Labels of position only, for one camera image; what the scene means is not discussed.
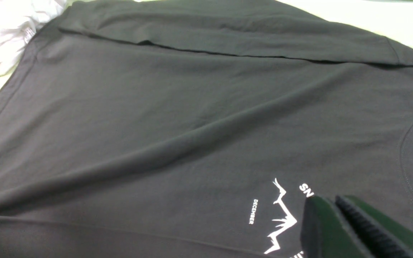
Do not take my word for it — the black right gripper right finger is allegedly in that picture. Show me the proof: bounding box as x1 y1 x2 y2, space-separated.
335 196 413 258

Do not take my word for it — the dark gray long-sleeve shirt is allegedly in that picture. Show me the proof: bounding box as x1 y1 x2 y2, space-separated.
0 0 413 258

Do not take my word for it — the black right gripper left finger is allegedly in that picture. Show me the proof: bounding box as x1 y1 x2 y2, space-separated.
300 196 374 258

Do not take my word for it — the white crumpled shirt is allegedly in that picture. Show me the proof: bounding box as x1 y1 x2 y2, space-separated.
0 0 67 76

